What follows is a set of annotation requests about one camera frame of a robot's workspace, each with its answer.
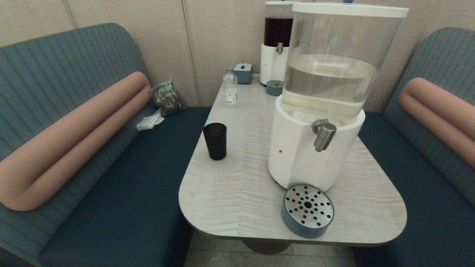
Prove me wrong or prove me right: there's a clear water dispenser white base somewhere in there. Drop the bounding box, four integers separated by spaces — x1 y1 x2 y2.
268 2 409 192

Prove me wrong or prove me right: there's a steel water dispenser tap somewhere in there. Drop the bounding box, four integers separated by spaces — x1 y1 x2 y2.
311 118 337 152

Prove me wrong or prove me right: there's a dark drink dispenser white base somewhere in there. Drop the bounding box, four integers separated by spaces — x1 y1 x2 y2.
259 1 294 86

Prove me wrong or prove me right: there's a pink bolster cushion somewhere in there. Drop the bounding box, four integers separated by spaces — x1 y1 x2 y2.
399 77 475 168
0 71 152 212

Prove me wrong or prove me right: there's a small blue drip tray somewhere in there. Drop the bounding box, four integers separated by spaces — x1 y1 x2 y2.
266 80 284 96

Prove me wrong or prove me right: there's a blue tissue box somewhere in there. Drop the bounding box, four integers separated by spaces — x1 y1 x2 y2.
233 63 253 85

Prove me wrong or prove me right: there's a black plastic cup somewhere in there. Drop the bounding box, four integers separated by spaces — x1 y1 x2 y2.
203 123 227 161

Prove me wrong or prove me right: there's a clear plastic bottle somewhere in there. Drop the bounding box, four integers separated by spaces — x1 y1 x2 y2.
223 68 239 108

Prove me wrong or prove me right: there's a clear snack bag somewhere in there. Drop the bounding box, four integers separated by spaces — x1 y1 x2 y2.
150 80 186 118

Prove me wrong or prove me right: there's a teal upholstered booth bench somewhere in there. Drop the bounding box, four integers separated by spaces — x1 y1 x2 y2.
351 27 475 267
0 23 212 267

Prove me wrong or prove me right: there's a large blue steel drip tray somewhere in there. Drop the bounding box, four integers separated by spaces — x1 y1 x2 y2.
281 184 334 239

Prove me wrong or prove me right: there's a crumpled white tissue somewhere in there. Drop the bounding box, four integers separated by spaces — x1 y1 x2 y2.
136 109 165 132

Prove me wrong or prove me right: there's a brass table pedestal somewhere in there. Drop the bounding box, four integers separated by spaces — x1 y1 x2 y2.
242 239 292 255

